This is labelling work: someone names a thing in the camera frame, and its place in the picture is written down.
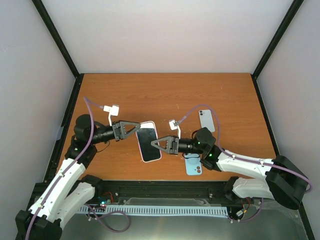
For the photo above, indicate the light blue cable duct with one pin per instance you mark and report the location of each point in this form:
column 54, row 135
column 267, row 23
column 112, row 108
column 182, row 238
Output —
column 166, row 211

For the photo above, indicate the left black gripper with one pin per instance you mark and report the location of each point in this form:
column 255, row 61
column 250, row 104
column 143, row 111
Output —
column 119, row 135

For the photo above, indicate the small circuit board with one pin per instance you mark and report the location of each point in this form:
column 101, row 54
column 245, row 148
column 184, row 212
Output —
column 106, row 199

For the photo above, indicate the black aluminium frame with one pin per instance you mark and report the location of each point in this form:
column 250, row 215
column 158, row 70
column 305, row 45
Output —
column 144, row 187

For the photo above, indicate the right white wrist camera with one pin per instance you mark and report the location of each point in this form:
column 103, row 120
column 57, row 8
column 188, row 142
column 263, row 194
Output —
column 174, row 125

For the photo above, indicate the light blue phone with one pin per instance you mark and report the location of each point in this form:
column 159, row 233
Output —
column 206, row 120

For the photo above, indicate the black screen phone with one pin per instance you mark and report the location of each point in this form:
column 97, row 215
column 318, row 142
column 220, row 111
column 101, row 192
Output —
column 148, row 145

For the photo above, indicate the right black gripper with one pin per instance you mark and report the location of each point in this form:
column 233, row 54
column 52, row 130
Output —
column 172, row 146

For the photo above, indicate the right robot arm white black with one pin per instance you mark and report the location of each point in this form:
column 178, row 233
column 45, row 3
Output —
column 270, row 178

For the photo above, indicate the light blue phone case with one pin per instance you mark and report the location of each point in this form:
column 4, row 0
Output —
column 193, row 165

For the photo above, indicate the beige phone case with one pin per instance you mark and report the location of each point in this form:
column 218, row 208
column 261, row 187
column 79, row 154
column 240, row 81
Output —
column 150, row 123

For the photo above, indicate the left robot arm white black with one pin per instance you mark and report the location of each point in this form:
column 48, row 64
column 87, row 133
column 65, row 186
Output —
column 66, row 194

